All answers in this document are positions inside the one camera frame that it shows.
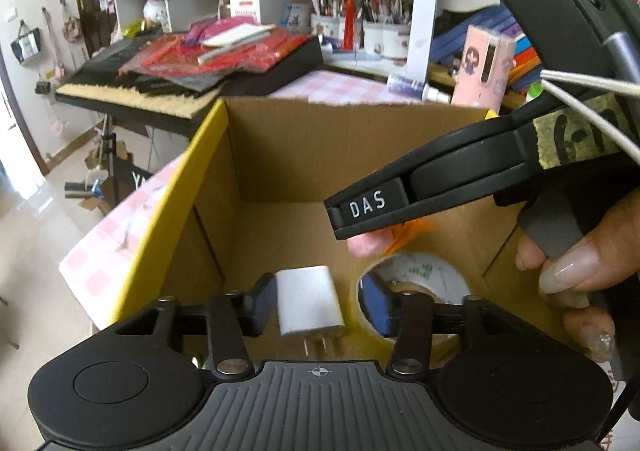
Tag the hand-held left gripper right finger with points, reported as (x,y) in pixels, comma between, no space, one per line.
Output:
(376,306)

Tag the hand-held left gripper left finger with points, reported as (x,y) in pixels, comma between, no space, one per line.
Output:
(260,306)

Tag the white charger plug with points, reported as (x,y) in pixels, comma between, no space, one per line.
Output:
(310,301)

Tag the gold tape roll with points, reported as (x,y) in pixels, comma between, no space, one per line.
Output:
(430,276)

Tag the small pink orange plush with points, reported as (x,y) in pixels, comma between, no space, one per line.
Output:
(370,243)

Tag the yellow cardboard box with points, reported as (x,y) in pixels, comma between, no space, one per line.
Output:
(280,156)

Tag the person's right hand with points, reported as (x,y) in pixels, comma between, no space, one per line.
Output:
(590,266)

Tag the blue spray tube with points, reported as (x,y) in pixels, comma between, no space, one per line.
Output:
(410,83)

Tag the row of leaning books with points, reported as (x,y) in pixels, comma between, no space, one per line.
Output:
(525,61)

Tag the red tassel ornament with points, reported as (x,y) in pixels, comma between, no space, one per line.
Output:
(349,16)

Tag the black keyboard stand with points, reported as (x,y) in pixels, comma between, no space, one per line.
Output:
(117,161)

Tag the black electronic keyboard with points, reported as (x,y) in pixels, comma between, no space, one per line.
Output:
(165,96)

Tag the pile of red packets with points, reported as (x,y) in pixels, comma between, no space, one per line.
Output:
(225,51)

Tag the red white shelf carton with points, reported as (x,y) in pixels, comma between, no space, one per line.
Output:
(243,6)

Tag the hanging black bag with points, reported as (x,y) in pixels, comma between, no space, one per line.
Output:
(25,46)

